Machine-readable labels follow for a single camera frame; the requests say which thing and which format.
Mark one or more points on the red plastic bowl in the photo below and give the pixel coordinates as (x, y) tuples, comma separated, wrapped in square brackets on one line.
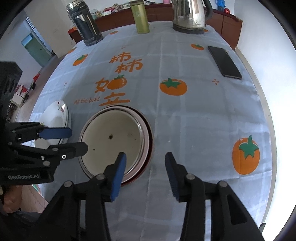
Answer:
[(150, 143)]

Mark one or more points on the person's dark clothing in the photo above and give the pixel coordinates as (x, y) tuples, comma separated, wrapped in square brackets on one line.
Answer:
[(20, 224)]

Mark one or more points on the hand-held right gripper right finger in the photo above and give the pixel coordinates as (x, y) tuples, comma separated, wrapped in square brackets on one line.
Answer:
[(172, 176)]

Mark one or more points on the white enamel bowl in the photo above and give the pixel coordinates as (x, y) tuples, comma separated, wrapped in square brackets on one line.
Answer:
[(111, 129)]

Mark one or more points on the white plate with red flowers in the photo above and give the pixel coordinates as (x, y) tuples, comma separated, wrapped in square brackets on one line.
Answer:
[(54, 115)]

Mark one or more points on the person's left hand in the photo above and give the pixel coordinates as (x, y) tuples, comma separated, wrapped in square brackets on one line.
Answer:
[(11, 199)]

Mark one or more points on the green door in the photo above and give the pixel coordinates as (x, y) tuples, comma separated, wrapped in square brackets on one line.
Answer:
[(34, 49)]

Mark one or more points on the orange printed box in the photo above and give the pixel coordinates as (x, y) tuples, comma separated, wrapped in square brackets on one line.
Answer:
[(72, 29)]

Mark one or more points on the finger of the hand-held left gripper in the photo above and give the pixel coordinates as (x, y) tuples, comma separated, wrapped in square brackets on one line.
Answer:
[(69, 149), (55, 133)]

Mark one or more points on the stainless steel electric kettle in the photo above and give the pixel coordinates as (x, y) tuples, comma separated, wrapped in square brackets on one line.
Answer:
[(188, 16)]

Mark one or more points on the brown wooden sideboard cabinet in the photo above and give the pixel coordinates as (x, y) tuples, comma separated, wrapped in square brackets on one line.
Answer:
[(229, 25)]

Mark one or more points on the red round ornament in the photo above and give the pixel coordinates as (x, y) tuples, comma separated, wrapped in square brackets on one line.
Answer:
[(226, 11)]

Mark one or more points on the black smartphone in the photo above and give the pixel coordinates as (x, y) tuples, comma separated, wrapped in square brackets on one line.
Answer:
[(224, 61)]

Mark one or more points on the large dark thermos jug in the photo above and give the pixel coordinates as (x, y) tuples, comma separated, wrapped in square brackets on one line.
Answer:
[(85, 27)]

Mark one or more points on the colourful cloth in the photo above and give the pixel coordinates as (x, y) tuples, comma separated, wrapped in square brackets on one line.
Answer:
[(113, 7)]

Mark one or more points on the blue checked persimmon tablecloth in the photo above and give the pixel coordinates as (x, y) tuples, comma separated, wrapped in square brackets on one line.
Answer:
[(196, 115)]

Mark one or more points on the green thermos bottle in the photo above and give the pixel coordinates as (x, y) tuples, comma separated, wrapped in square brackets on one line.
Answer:
[(140, 18)]

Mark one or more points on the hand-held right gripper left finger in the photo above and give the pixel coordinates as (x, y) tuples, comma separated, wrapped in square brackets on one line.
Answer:
[(118, 178)]

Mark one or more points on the red dustpan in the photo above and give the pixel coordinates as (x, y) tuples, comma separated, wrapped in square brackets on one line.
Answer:
[(35, 78)]

